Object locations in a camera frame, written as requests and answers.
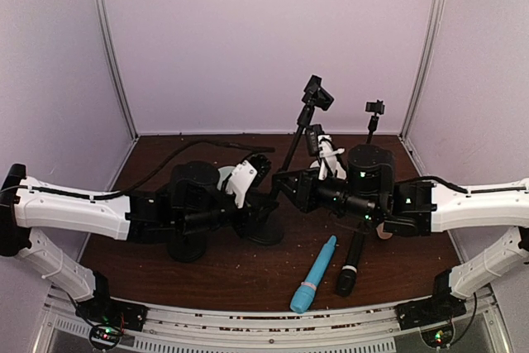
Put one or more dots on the front aluminium rail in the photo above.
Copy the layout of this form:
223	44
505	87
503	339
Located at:
373	328

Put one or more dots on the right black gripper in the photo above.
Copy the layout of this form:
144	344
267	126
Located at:
306	190

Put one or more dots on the right aluminium frame post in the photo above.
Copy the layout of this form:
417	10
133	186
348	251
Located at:
433	25

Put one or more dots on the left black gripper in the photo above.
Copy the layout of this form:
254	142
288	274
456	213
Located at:
251	210

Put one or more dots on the white bowl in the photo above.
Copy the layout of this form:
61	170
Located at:
338	170

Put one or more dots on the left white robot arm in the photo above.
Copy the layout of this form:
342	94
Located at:
198	198

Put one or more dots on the left aluminium frame post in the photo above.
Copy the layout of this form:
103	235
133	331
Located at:
113	68

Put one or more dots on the short black microphone stand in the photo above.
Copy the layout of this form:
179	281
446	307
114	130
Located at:
186	248

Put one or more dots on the thin black stand with clip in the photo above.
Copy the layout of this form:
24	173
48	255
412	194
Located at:
376	109

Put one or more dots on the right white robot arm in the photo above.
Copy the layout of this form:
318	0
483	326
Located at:
419	207

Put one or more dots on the blue toy microphone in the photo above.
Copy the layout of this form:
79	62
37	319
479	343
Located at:
306	292

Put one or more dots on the tall black microphone stand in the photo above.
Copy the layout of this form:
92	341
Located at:
314	96

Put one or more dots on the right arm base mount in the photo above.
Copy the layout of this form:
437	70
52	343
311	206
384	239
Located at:
442	306

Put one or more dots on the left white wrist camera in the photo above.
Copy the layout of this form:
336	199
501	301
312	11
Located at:
239	181

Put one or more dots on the black handheld microphone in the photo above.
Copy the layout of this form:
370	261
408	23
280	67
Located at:
349	271

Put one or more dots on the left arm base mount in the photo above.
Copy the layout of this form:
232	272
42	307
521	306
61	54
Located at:
108	318

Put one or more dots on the light teal bowl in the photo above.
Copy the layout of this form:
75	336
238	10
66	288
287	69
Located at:
224	172

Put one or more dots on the aluminium frame post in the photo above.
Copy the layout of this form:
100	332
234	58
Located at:
113	68
433	25

